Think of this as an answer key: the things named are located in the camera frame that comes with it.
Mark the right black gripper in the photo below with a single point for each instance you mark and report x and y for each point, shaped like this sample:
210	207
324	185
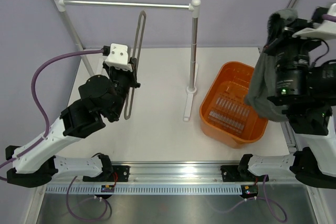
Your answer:
285	36

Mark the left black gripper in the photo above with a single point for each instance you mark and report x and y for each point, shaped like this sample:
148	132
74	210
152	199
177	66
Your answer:
132	75

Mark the grey clothes hanger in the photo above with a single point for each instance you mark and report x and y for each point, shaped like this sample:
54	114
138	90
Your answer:
135	59

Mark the grey shorts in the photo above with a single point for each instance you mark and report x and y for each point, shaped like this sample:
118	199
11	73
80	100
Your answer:
262	84

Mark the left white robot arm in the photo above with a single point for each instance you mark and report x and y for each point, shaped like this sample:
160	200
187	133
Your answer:
101	97

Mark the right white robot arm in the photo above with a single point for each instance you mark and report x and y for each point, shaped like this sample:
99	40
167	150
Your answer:
306	94

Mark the orange plastic basket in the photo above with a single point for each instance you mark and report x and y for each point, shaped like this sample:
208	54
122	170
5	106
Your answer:
224	115

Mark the metal clothes rack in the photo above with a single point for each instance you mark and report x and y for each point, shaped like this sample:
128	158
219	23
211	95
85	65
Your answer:
193	7

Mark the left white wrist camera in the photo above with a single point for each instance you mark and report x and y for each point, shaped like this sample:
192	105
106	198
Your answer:
117	55

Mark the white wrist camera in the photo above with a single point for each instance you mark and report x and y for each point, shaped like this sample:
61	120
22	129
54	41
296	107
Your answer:
322	25
117	55

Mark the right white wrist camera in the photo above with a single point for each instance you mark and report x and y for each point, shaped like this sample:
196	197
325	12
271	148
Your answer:
322	25

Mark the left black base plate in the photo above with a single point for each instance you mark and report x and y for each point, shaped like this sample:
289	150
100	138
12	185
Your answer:
120	173

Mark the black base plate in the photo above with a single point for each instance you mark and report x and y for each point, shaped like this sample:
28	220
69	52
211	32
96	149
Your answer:
234	173
120	173

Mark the aluminium mounting rail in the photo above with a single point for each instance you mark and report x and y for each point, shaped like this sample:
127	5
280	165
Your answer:
173	172

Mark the white slotted cable duct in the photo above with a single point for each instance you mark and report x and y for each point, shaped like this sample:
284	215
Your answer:
128	189

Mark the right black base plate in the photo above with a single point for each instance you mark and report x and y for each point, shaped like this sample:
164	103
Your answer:
234	173

